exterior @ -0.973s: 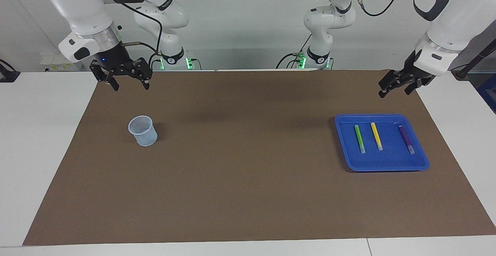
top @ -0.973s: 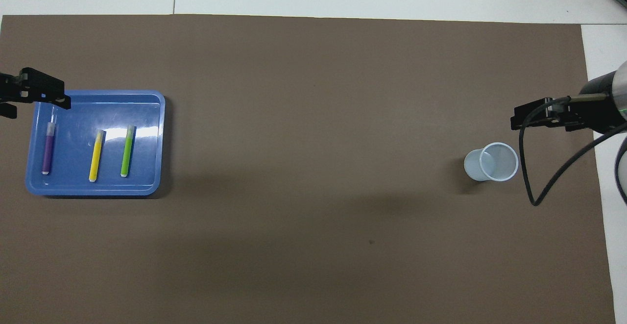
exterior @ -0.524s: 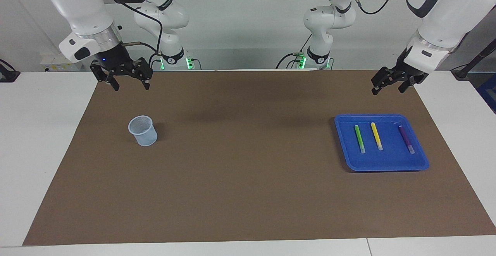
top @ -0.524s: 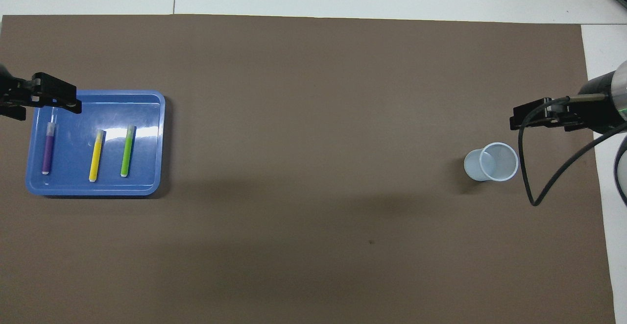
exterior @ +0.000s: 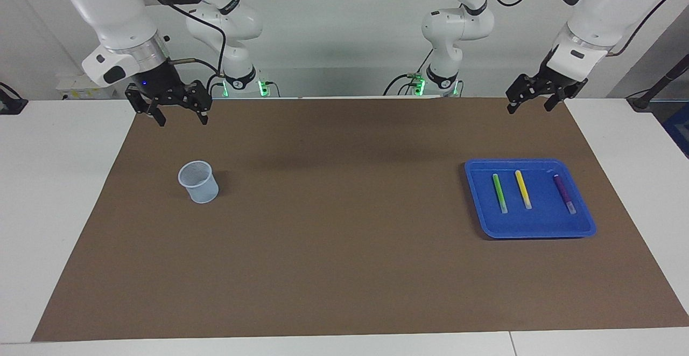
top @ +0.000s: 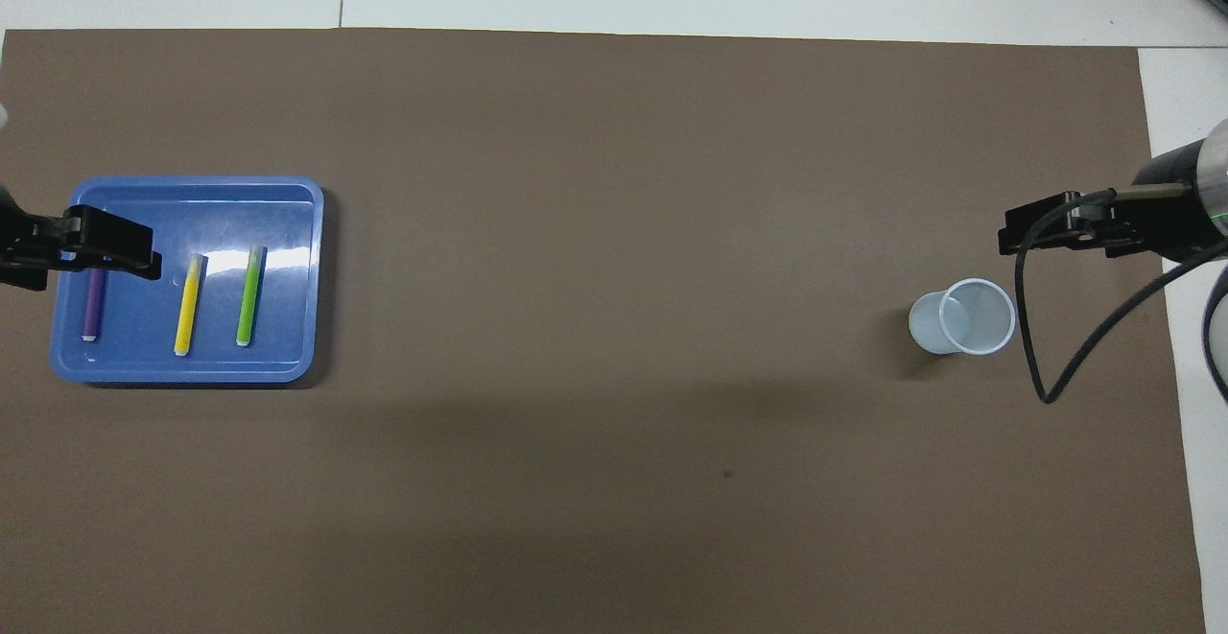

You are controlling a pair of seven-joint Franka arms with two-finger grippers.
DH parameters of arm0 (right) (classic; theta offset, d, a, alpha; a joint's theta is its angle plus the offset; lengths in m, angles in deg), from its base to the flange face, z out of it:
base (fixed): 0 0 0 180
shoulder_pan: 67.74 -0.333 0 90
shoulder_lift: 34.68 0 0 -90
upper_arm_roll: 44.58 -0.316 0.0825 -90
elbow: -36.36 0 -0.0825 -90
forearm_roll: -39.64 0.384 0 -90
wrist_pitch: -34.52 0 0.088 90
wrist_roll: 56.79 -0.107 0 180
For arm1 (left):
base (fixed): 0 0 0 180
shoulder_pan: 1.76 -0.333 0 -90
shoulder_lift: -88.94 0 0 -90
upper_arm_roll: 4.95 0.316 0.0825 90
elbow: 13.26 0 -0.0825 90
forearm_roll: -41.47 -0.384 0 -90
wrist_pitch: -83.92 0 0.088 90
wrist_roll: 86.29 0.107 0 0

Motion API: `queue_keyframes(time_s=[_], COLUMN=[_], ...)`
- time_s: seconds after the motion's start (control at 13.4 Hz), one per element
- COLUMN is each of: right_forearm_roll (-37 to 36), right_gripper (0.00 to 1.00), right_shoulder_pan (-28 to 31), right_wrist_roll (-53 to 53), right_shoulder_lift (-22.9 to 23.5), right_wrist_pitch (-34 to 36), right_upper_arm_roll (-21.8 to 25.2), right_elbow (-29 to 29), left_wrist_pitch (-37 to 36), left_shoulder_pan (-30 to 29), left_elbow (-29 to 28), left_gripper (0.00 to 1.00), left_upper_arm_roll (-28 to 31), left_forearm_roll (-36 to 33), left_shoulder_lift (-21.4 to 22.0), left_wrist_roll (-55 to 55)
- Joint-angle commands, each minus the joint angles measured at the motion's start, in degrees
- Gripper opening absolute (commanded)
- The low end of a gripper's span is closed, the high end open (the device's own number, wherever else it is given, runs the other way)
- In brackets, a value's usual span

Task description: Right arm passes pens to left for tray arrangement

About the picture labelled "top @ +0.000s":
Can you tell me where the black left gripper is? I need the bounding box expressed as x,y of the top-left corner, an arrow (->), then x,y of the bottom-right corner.
0,183 -> 162,292

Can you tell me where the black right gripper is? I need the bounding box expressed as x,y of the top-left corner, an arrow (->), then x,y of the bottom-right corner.
998,138 -> 1212,264

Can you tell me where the purple pen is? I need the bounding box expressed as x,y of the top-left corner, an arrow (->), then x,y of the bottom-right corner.
82,268 -> 106,342

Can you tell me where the yellow pen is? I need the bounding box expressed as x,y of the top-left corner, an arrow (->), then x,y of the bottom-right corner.
174,253 -> 208,357

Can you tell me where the green pen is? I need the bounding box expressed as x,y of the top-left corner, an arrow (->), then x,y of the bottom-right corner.
236,246 -> 267,347

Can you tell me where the blue plastic tray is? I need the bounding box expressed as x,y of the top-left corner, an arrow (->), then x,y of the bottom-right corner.
50,176 -> 325,385

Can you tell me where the pale blue mesh pen cup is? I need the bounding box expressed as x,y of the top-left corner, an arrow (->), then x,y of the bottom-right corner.
909,278 -> 1016,357

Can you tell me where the brown table mat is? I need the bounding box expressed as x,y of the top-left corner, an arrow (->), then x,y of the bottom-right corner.
0,28 -> 1208,634

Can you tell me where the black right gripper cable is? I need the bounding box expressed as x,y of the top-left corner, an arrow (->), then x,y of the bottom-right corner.
1014,185 -> 1228,405

